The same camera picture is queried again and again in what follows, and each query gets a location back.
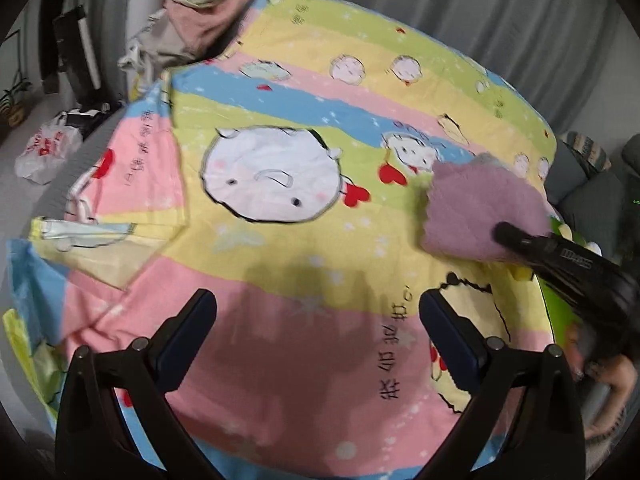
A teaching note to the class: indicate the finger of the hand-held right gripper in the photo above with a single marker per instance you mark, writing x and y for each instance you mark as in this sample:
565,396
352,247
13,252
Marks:
545,252

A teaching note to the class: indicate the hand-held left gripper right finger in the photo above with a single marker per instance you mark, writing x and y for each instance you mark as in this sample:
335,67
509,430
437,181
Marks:
452,332

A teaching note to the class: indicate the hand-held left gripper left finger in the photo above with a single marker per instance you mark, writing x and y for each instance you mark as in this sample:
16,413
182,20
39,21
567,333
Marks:
192,322

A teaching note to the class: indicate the green cardboard box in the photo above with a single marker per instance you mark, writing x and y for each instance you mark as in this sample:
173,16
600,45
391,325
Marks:
562,305

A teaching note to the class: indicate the purple towel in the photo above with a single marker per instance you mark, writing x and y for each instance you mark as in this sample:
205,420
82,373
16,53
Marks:
480,210

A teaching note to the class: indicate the person's right hand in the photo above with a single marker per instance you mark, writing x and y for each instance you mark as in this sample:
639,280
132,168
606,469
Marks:
617,390

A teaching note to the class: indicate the grey sofa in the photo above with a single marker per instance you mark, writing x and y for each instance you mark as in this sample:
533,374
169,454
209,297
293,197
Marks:
595,195

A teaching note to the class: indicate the striped cushion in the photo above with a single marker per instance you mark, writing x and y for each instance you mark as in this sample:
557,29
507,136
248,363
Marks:
589,152

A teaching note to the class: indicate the printed cartoon blanket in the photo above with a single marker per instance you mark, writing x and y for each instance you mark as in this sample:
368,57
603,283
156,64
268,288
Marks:
310,160

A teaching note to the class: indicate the white plastic bag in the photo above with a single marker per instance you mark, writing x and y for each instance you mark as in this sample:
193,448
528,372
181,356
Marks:
47,147

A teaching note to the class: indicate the grey curtain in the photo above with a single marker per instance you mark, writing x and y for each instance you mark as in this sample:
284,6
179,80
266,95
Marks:
450,20

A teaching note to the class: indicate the grey white cloth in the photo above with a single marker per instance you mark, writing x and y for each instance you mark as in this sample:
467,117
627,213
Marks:
155,55

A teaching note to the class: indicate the black stand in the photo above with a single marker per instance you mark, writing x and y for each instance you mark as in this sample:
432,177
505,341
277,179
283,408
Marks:
75,60

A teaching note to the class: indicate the pile of clothes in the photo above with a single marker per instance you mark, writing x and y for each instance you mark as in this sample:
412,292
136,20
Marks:
210,25

